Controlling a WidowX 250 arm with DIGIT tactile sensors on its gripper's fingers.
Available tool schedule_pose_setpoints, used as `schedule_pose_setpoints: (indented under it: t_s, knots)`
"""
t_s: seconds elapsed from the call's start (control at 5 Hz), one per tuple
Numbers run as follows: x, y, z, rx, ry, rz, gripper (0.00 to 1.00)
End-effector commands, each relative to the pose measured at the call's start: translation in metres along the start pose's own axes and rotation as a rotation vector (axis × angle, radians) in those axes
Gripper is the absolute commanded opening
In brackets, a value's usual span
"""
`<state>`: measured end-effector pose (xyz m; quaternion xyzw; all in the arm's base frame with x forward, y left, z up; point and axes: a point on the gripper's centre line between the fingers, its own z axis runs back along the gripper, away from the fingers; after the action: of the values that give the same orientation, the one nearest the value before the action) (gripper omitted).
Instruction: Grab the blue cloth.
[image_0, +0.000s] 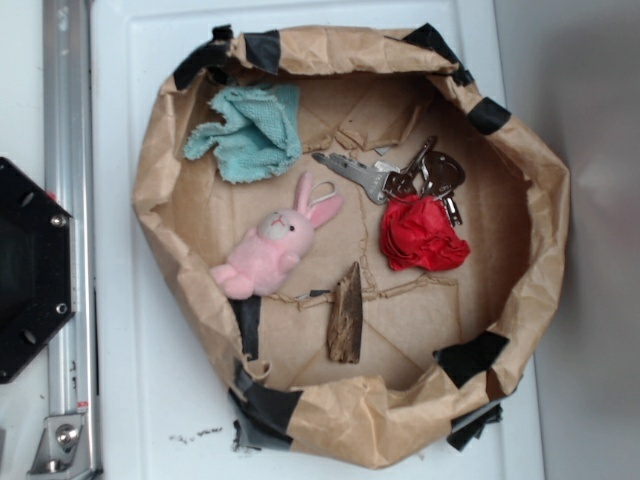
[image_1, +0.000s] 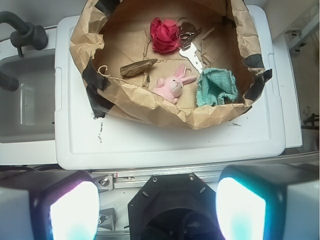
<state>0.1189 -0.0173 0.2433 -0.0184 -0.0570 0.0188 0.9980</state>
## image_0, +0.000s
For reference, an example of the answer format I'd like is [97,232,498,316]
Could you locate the crumpled red paper ball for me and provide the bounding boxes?
[380,195,470,271]

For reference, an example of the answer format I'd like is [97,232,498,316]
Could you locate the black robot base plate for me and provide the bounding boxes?
[0,157,73,384]

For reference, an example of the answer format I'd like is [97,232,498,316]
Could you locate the silver corner bracket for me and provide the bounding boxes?
[26,414,87,479]

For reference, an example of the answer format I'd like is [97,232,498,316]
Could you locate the brown paper bag bin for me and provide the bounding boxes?
[133,26,570,468]

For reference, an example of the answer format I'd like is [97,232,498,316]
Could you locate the pink plush bunny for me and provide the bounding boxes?
[210,172,344,300]

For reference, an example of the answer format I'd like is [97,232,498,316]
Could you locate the bunch of silver keys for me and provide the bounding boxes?
[312,136,466,227]

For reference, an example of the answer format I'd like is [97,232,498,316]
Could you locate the brown wood piece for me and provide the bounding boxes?
[327,262,364,364]

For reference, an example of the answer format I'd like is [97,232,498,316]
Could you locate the light blue terry cloth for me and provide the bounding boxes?
[183,84,302,184]

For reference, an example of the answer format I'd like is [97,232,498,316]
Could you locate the aluminium extrusion rail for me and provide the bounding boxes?
[43,1,102,479]

